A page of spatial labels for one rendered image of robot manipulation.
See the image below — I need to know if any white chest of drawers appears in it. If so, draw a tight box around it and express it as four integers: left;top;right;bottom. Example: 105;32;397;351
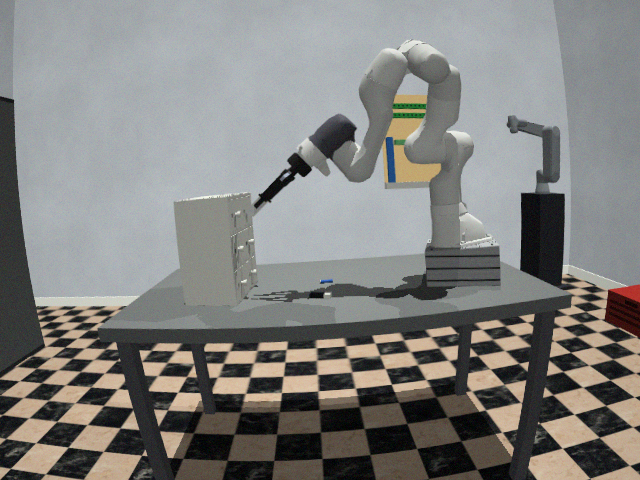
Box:
173;192;258;306

